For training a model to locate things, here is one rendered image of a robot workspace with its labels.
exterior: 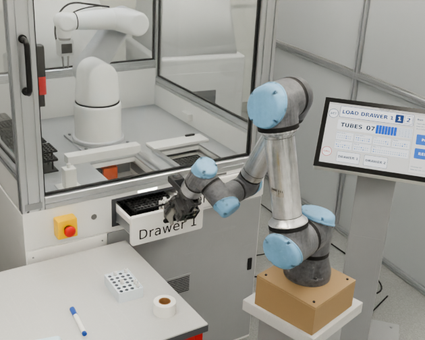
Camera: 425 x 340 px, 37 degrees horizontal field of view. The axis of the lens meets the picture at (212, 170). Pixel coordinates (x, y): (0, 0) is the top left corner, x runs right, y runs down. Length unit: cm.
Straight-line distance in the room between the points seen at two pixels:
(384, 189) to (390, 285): 110
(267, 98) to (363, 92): 219
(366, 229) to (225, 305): 71
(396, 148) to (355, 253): 54
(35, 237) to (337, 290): 103
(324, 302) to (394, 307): 164
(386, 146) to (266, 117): 104
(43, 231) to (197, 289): 78
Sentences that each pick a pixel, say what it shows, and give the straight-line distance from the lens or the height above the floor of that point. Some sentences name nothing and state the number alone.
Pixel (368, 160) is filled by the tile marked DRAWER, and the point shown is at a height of 100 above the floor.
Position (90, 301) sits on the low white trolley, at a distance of 211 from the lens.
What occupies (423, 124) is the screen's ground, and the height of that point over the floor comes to 115.
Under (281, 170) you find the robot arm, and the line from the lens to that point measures 179.
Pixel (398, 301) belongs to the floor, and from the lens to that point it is 367.
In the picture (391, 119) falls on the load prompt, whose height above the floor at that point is 115.
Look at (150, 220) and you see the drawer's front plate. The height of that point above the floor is 90.
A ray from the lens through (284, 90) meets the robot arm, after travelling 174.
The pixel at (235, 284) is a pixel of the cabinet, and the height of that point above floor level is 38.
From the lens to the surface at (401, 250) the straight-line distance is 384.
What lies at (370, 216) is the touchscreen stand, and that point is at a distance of 285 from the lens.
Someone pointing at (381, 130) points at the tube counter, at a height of 111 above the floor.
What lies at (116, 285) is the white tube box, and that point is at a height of 79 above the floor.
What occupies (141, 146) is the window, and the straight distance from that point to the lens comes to 235.
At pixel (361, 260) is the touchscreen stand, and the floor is 50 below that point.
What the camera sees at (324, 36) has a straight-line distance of 417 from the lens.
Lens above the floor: 196
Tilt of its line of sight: 23 degrees down
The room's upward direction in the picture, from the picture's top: 3 degrees clockwise
